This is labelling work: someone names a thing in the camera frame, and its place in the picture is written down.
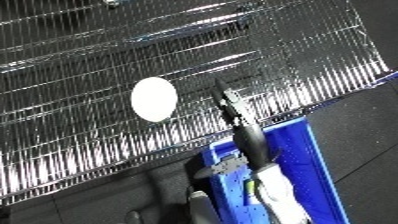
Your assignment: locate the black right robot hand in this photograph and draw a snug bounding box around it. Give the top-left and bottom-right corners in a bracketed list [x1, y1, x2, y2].
[193, 77, 281, 180]

